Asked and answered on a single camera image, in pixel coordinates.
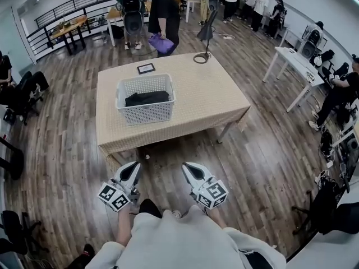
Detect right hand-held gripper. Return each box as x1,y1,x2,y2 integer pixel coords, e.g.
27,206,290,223
181,162,228,210

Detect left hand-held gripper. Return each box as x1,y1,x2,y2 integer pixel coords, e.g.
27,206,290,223
97,161,142,213

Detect white plastic laundry basket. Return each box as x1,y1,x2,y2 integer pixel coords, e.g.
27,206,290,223
115,73,177,126

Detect black garment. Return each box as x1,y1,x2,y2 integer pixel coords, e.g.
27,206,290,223
125,90,170,108

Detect person's right forearm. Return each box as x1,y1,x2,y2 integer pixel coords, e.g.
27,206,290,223
206,206,228,230

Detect person's left forearm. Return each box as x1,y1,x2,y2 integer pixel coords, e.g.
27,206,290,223
116,206,136,247

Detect person's black trousers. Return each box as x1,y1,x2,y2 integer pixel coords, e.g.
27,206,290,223
139,199,163,219

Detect white table leg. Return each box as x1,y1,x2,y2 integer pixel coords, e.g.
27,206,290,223
217,120,236,144

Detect person's grey sweatshirt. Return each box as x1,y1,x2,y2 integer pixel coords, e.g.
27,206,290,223
84,205,287,269

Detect beige dotted tablecloth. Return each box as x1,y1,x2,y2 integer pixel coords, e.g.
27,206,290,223
95,52,251,165

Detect black framed picture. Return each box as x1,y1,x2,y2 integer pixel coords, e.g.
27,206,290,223
137,63,157,75

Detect black round stool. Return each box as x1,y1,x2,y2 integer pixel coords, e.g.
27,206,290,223
0,137,25,181

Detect black office chair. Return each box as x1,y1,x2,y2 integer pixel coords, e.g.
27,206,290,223
0,210,43,257
291,175,349,236

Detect purple bag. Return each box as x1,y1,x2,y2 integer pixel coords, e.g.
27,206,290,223
148,33,174,56

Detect black desk lamp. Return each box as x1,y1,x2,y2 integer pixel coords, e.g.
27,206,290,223
192,9,218,64

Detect white desk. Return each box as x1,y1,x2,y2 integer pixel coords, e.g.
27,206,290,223
286,194,359,269

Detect wooden table with black legs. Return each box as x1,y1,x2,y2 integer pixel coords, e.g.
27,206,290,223
49,15,88,56

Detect grey backpack shell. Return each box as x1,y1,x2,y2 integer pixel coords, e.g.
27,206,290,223
121,0,145,36

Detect black metal railing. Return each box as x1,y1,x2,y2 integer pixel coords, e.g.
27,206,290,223
26,0,154,64

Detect black shoulder strap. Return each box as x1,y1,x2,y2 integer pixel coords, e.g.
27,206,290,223
238,249,281,269

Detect bundle of black cables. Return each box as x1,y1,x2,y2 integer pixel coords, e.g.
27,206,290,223
319,129,337,162

